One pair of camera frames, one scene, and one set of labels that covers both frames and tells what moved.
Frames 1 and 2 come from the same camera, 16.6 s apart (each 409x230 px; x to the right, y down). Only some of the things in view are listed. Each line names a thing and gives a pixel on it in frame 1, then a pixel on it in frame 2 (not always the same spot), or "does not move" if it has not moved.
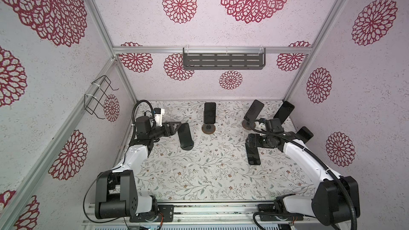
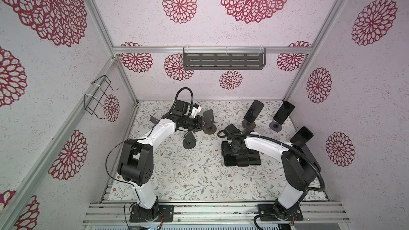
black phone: (284, 111) does not move
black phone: (209, 115) to (230, 160)
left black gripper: (170, 131) to (198, 125)
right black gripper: (250, 139) to (225, 150)
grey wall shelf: (223, 58) does not move
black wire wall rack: (101, 85) does not move
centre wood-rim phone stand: (208, 128) does not move
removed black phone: (253, 155) does not move
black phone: (254, 111) does not move
